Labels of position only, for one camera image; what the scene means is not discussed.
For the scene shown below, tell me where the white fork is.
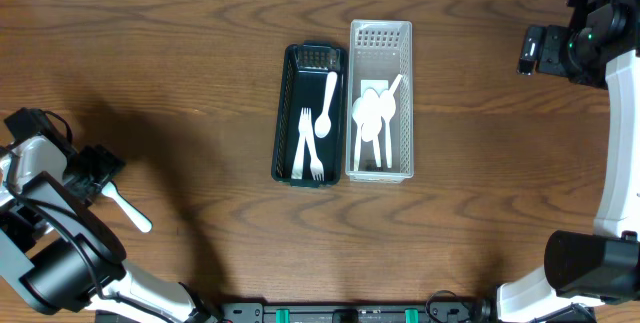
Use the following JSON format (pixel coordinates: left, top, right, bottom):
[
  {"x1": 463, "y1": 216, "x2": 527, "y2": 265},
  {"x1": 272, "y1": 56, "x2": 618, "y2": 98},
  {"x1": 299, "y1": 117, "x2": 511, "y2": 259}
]
[
  {"x1": 300, "y1": 107, "x2": 324, "y2": 181},
  {"x1": 291, "y1": 107, "x2": 310, "y2": 180},
  {"x1": 101, "y1": 181, "x2": 153, "y2": 233}
]

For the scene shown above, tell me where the white spoon bowl down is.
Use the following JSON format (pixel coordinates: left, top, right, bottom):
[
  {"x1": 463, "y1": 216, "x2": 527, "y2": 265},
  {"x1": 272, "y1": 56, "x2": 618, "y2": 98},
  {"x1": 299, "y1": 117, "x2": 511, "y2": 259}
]
[{"x1": 380, "y1": 90, "x2": 396, "y2": 169}]

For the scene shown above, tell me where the white spoon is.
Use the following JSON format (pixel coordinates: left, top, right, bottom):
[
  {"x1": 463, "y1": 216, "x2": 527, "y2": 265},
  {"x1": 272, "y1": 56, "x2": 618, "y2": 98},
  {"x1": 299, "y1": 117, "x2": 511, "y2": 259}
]
[
  {"x1": 314, "y1": 72, "x2": 338, "y2": 139},
  {"x1": 352, "y1": 97, "x2": 369, "y2": 171},
  {"x1": 361, "y1": 74, "x2": 404, "y2": 138},
  {"x1": 362, "y1": 117, "x2": 382, "y2": 168}
]

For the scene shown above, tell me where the black plastic basket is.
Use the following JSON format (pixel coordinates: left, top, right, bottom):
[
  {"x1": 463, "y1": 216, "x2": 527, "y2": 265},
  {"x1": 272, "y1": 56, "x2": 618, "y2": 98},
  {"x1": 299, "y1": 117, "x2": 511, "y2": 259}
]
[{"x1": 271, "y1": 41, "x2": 348, "y2": 188}]

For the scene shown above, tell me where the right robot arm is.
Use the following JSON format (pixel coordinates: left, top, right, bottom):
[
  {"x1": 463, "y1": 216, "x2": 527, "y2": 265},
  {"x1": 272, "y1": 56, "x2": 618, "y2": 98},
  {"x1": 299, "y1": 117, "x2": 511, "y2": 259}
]
[{"x1": 478, "y1": 0, "x2": 639, "y2": 322}]

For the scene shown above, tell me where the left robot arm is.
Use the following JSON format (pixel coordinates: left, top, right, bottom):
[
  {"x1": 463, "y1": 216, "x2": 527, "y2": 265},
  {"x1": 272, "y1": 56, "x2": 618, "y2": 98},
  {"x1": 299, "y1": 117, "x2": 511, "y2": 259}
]
[{"x1": 1, "y1": 108, "x2": 224, "y2": 322}]

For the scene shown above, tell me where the clear plastic basket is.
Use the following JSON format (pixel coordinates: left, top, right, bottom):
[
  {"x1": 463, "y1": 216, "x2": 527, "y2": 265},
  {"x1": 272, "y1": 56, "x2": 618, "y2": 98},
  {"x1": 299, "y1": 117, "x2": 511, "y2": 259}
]
[{"x1": 345, "y1": 19, "x2": 414, "y2": 183}]

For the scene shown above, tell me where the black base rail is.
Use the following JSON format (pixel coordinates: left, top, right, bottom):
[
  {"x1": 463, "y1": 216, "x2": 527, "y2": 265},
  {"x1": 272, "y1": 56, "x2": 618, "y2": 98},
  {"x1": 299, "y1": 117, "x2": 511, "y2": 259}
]
[{"x1": 94, "y1": 292, "x2": 596, "y2": 323}]

